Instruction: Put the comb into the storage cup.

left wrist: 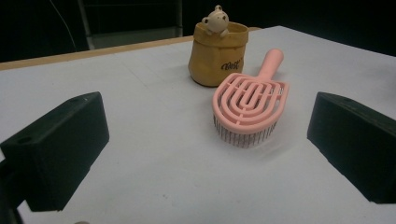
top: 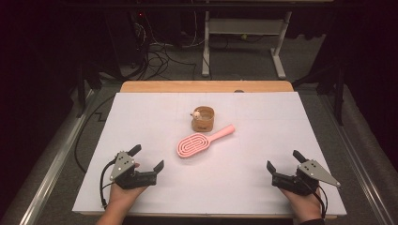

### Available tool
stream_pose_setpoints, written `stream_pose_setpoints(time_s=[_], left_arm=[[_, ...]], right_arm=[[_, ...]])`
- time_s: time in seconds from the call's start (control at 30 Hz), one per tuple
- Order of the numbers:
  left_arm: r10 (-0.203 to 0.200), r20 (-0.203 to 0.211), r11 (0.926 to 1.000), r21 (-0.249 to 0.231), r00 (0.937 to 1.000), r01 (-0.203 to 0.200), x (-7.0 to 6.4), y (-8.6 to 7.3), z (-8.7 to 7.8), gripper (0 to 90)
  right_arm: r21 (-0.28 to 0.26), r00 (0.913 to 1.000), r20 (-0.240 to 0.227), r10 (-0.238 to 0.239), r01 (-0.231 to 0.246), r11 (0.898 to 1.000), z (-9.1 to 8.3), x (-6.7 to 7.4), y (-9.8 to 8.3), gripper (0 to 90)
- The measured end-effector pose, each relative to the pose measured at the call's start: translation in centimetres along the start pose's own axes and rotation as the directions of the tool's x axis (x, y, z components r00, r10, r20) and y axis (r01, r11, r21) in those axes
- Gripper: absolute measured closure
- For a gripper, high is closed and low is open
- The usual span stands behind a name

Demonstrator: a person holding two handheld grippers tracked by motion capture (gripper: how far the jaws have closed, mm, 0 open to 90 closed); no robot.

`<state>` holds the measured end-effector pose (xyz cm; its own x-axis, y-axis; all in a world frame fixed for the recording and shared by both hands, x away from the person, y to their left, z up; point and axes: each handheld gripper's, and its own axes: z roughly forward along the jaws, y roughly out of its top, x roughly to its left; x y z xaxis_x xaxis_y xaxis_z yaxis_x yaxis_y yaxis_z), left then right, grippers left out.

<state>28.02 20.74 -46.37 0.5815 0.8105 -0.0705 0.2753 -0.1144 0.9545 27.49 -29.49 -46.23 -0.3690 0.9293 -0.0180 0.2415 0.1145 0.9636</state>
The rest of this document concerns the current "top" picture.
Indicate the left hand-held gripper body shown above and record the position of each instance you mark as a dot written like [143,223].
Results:
[123,165]

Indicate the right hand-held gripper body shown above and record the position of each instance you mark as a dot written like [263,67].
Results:
[309,173]

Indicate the pink hair brush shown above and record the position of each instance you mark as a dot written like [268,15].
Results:
[191,145]

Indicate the tan cup with bear figure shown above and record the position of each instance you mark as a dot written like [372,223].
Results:
[203,123]

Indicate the person's left hand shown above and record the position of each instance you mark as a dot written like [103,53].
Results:
[123,197]

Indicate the person's right hand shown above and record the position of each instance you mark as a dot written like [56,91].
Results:
[303,204]

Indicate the white table mat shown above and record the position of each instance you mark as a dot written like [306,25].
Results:
[219,187]

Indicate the black stand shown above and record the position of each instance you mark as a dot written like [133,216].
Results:
[82,87]
[338,93]

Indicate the black computer tower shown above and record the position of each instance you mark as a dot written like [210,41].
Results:
[125,37]

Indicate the white-legged desk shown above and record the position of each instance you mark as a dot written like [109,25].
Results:
[247,26]

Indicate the metal floor rail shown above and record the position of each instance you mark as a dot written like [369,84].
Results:
[53,168]
[359,162]

